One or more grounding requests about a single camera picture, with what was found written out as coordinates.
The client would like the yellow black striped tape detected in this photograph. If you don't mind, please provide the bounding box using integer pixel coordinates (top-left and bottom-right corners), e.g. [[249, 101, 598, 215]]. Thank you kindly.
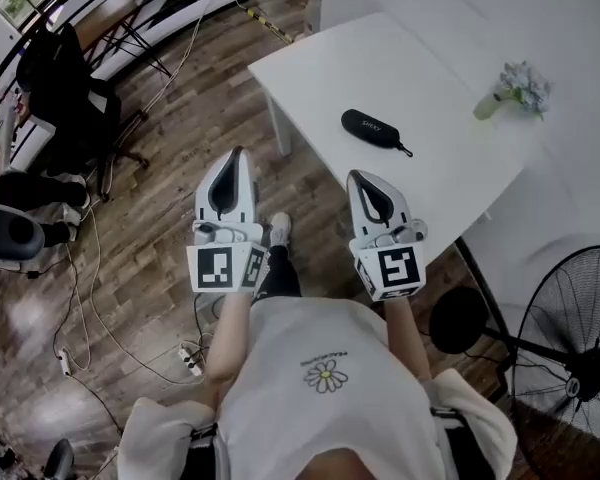
[[244, 6, 295, 45]]

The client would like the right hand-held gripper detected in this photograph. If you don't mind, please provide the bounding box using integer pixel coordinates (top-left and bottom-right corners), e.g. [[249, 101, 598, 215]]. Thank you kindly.
[[346, 169, 428, 303]]

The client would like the person's left white shoe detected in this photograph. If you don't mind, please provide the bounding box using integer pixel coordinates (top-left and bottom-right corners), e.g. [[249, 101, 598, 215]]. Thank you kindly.
[[269, 211, 292, 247]]

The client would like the black white harness strap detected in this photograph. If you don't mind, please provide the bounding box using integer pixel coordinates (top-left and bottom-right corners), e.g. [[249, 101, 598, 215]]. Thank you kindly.
[[429, 405, 484, 480], [187, 420, 221, 480]]

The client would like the person's right forearm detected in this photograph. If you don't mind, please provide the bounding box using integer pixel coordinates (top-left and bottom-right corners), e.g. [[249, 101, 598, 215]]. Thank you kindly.
[[382, 297, 434, 382]]

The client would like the grey padded chair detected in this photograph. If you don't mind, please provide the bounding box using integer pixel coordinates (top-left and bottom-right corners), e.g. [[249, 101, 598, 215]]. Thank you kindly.
[[0, 201, 49, 275]]

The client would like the brown wooden step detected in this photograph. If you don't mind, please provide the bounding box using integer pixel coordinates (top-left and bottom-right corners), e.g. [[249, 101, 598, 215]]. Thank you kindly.
[[73, 0, 137, 50]]

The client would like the pale green vase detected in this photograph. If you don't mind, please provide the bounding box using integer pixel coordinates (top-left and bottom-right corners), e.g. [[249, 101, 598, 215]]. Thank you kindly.
[[473, 91, 506, 121]]

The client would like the person's left black trouser leg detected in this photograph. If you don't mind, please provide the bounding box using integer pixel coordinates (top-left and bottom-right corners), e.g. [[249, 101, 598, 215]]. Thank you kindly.
[[258, 242, 302, 300]]

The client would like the blue flower bouquet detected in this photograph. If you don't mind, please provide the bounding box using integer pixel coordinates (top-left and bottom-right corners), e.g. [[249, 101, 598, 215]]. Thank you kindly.
[[494, 60, 553, 119]]

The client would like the person's left forearm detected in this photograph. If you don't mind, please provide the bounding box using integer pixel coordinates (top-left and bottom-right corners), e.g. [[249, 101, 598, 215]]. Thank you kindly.
[[203, 290, 255, 409]]

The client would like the black standing fan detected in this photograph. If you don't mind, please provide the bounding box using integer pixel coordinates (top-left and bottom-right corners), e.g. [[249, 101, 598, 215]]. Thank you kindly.
[[428, 244, 600, 480]]

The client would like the black office chair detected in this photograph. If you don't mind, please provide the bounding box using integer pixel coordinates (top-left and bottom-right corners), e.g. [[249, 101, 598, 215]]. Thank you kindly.
[[13, 21, 152, 203]]

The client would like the black glasses case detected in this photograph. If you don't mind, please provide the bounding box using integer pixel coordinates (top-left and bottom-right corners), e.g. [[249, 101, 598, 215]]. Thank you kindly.
[[340, 108, 414, 159]]

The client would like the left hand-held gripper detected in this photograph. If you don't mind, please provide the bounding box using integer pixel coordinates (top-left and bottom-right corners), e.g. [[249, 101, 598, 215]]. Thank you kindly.
[[186, 146, 270, 295]]

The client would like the white flower print t-shirt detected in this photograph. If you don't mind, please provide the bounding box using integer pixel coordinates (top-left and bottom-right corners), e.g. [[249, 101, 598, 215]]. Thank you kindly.
[[117, 295, 519, 480]]

